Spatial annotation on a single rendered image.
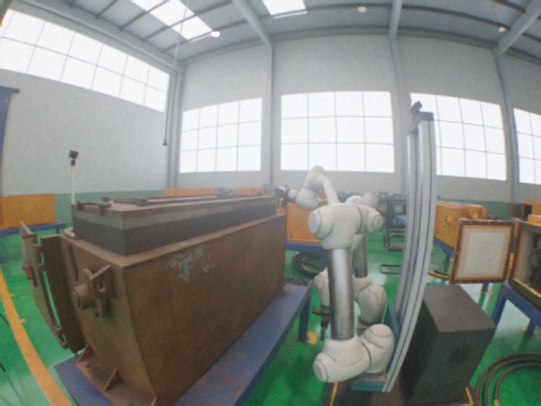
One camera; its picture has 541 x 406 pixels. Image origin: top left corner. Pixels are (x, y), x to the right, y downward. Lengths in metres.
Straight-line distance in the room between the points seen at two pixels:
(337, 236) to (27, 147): 9.81
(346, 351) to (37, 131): 10.17
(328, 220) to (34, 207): 5.74
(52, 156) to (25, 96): 2.62
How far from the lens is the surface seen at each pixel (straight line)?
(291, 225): 3.56
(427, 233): 1.07
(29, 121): 10.09
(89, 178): 10.71
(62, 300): 1.21
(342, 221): 0.88
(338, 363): 0.98
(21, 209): 5.89
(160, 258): 0.71
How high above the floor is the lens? 1.43
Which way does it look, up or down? 4 degrees down
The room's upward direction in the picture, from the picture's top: 1 degrees clockwise
